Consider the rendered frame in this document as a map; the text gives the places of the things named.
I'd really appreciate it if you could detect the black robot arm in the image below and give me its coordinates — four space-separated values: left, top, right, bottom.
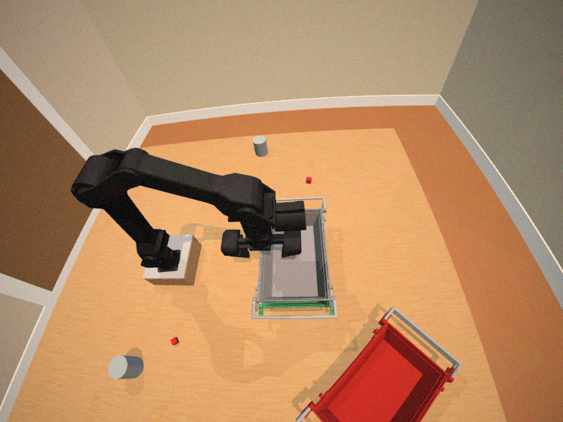
70 147 307 273

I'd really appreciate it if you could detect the green plastic tray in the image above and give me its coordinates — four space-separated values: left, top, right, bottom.
258 301 334 316

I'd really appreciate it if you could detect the grey cylinder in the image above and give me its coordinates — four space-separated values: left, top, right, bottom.
108 355 144 379
253 136 268 157

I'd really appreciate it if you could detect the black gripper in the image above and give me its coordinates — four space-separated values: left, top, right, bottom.
221 227 302 258

